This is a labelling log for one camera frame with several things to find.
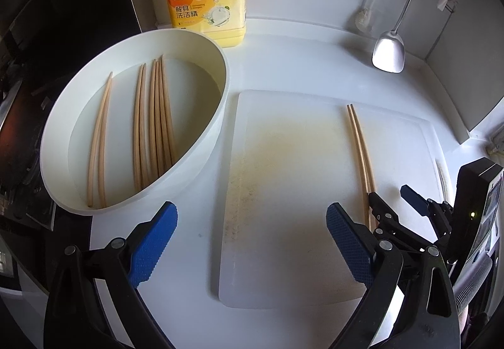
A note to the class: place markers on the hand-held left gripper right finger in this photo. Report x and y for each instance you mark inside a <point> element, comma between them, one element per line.
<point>350,250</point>

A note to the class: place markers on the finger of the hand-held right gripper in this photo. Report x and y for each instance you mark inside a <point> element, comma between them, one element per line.
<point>417,201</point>
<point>384,215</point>

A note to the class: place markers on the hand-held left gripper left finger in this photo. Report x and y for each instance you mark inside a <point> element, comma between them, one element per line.
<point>153,246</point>

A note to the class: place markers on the light wooden chopstick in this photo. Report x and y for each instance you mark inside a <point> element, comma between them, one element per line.
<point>362,144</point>
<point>103,160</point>
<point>95,144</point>
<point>356,144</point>

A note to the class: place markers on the white round plastic basin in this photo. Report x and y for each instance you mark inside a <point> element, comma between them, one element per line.
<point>185,175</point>

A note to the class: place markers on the bunch of wooden chopsticks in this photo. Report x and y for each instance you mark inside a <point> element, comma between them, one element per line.
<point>155,128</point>

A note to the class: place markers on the white plastic cutting board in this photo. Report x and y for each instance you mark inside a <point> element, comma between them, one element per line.
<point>295,175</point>

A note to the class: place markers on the stainless steel spatula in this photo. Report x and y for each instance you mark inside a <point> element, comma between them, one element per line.
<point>389,53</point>

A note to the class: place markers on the black kitchen stove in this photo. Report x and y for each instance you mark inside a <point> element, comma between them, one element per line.
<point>47,18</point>

